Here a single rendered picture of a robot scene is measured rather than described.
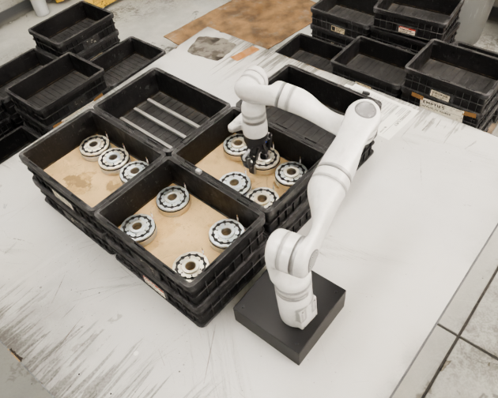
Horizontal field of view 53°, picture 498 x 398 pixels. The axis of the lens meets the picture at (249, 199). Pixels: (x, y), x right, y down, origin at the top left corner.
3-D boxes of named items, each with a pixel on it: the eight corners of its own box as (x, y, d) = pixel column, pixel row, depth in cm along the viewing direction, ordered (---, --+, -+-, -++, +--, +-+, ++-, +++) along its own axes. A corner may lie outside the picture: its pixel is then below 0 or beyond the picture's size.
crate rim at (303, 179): (330, 159, 151) (331, 153, 149) (268, 219, 137) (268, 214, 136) (233, 110, 170) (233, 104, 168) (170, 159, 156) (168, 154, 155)
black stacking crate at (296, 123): (379, 130, 172) (383, 103, 164) (329, 180, 159) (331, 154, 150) (288, 90, 191) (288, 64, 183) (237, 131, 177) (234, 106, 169)
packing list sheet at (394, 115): (421, 109, 195) (421, 107, 194) (392, 141, 184) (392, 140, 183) (348, 81, 210) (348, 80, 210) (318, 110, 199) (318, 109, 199)
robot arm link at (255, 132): (244, 114, 154) (243, 98, 150) (274, 126, 149) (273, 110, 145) (226, 130, 150) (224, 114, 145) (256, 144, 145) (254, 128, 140)
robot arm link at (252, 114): (250, 103, 149) (238, 122, 144) (247, 59, 138) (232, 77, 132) (272, 108, 147) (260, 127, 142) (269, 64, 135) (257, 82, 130)
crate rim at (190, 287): (268, 220, 137) (267, 215, 136) (191, 294, 123) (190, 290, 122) (170, 159, 156) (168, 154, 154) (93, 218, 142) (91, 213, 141)
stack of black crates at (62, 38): (103, 63, 334) (82, -1, 300) (133, 78, 320) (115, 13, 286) (54, 94, 315) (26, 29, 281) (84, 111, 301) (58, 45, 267)
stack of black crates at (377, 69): (416, 110, 279) (428, 57, 254) (389, 139, 265) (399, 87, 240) (354, 86, 298) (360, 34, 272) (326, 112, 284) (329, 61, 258)
